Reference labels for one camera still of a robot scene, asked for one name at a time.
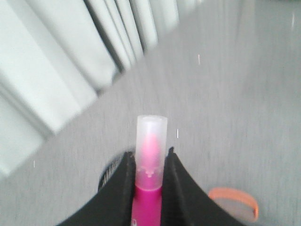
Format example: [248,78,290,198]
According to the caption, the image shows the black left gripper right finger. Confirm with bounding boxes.
[160,147,243,226]

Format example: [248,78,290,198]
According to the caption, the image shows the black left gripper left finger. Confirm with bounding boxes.
[59,151,135,226]

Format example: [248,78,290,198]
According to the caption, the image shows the grey orange scissors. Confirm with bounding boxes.
[208,187,259,223]

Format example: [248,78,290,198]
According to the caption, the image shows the pink highlighter pen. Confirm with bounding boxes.
[131,115,167,226]

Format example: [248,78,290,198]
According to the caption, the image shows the black mesh pen holder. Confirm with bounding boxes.
[98,153,123,191]

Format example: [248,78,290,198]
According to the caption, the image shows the grey curtain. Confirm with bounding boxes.
[0,0,203,177]

